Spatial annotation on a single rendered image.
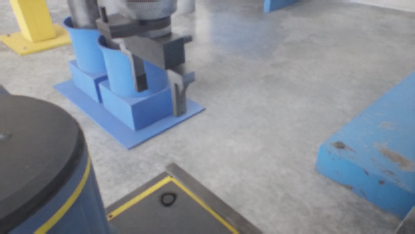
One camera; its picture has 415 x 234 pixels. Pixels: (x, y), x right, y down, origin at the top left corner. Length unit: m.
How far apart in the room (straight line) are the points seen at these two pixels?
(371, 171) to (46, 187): 1.05
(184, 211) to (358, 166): 0.70
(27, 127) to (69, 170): 0.06
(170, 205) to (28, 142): 0.43
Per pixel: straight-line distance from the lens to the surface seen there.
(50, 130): 0.32
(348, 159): 1.22
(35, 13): 2.56
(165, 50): 0.57
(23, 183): 0.27
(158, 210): 0.69
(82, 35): 1.64
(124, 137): 1.45
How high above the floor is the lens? 0.88
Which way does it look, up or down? 35 degrees down
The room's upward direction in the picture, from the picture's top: 1 degrees counter-clockwise
